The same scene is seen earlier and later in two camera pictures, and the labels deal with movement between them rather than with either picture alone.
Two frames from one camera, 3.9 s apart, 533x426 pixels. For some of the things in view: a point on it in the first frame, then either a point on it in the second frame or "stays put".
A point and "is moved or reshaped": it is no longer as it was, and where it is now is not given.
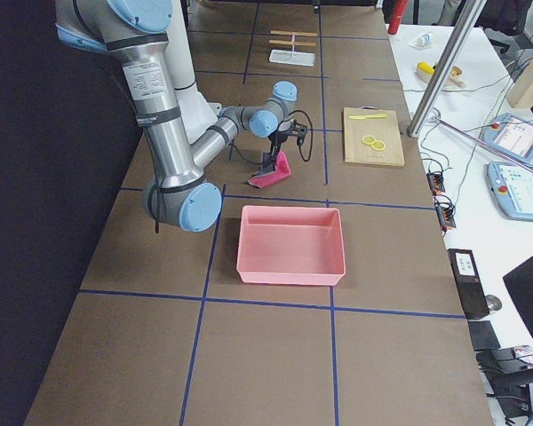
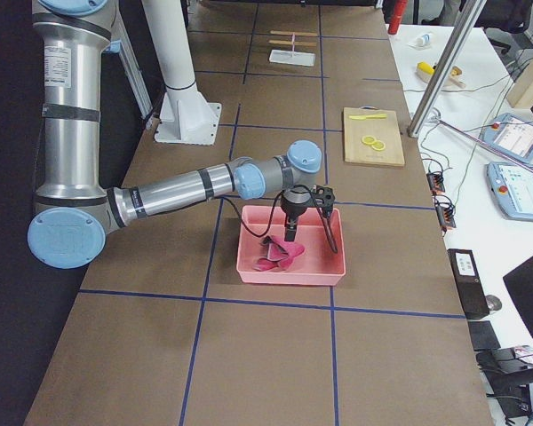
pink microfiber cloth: [282, 171] is moved or reshaped
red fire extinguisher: [400, 7] stays put
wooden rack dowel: [292, 33] stays put
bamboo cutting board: [386, 130] stays put
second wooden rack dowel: [289, 43] stays put
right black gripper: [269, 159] to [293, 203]
